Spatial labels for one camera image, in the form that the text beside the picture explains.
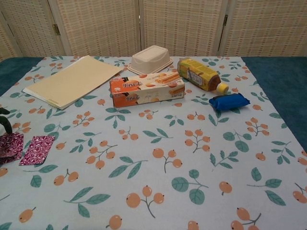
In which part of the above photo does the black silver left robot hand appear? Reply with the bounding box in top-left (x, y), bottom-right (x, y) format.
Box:
top-left (0, 107), bottom-right (12, 134)

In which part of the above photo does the pink patterned packet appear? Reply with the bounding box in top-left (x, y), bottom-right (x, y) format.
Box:
top-left (19, 135), bottom-right (56, 166)
top-left (0, 133), bottom-right (24, 159)

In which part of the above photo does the cream manila paper folder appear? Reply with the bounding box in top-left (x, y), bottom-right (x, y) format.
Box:
top-left (22, 55), bottom-right (125, 110)

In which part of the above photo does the woven folding screen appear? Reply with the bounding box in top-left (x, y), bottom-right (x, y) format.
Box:
top-left (0, 0), bottom-right (307, 60)

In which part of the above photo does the orange white biscuit box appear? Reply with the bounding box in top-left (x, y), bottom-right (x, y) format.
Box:
top-left (109, 72), bottom-right (186, 108)

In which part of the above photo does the fruit leaf print tablecloth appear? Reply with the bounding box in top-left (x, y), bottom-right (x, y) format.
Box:
top-left (0, 55), bottom-right (307, 230)

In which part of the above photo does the beige plastic container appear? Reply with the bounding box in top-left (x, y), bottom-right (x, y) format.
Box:
top-left (128, 46), bottom-right (174, 74)

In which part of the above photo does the yellow label tea bottle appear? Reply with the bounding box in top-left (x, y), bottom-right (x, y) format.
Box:
top-left (177, 58), bottom-right (229, 94)

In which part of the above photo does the blue snack packet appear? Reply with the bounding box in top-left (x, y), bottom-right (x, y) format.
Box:
top-left (208, 92), bottom-right (251, 111)

